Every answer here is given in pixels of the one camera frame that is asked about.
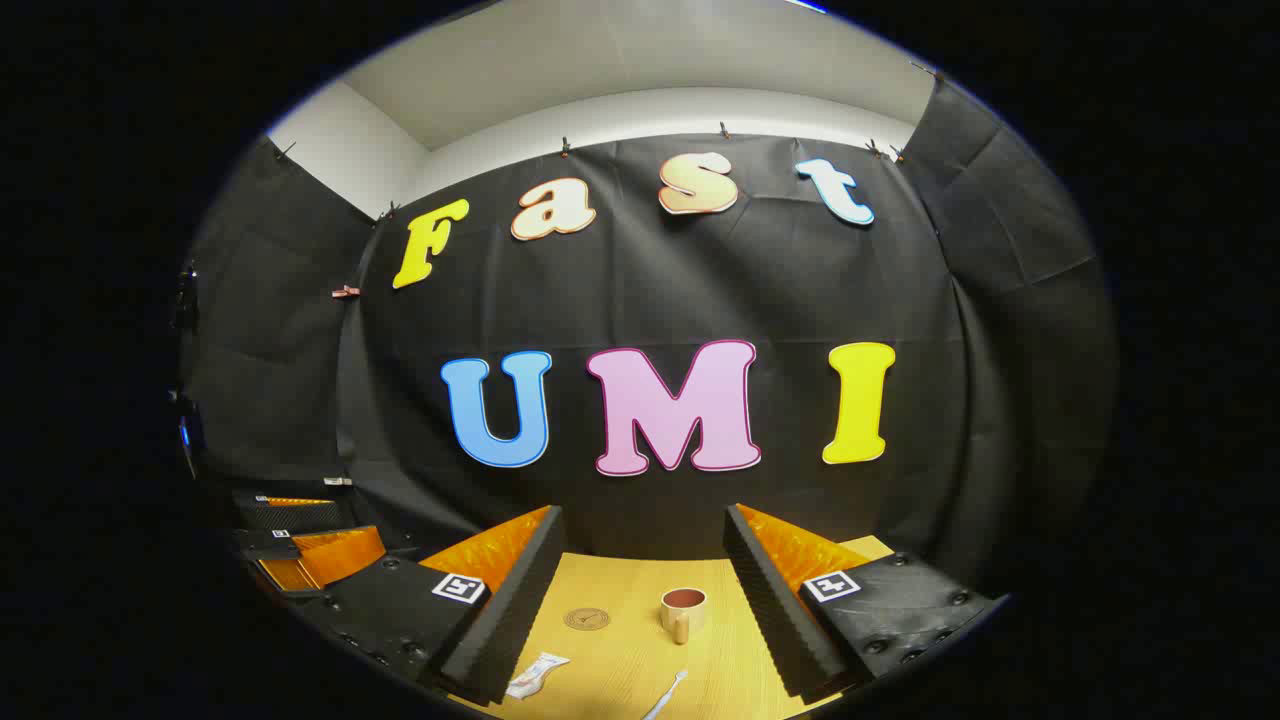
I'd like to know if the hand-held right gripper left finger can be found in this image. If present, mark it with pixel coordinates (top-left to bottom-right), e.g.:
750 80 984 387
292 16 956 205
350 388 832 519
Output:
290 505 568 708

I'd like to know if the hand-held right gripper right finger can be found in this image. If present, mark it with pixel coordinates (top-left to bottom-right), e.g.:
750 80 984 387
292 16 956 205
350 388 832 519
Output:
722 503 1001 704

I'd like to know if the beige cup with handle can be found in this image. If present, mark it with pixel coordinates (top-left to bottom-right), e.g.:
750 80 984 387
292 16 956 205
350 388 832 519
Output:
660 587 709 645

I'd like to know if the white toothpaste tube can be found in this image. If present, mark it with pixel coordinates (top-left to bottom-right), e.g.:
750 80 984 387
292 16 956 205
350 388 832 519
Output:
505 652 571 700

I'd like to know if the white grey toothbrush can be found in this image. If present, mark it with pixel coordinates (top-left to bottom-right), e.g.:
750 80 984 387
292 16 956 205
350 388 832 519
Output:
640 670 689 720

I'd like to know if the light wooden desktop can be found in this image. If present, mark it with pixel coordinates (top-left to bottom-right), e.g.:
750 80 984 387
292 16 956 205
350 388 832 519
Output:
450 535 896 720

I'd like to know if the black backdrop cloth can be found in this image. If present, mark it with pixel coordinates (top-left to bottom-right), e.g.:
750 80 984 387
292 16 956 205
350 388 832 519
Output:
180 75 1119 601

